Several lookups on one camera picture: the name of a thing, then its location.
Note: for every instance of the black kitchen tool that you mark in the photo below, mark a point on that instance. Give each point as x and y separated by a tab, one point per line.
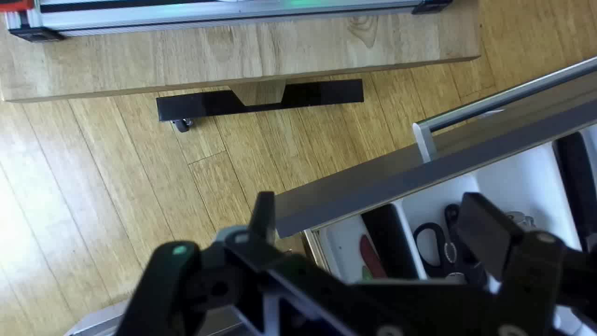
575	180

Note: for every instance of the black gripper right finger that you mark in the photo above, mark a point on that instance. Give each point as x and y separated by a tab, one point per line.
491	236

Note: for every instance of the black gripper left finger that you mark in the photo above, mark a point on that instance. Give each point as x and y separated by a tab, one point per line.
267	218

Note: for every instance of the red utensil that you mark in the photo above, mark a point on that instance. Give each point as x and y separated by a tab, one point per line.
370	259

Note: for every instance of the black desk foot with caster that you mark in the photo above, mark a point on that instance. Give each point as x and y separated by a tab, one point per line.
310	95

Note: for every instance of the aluminium frame rail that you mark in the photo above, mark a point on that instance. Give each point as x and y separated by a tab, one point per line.
187	16

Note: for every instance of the white drawer organizer tray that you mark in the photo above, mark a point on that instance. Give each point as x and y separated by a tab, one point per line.
528	180

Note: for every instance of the light wooden desk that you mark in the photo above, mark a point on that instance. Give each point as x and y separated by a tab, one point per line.
249	50

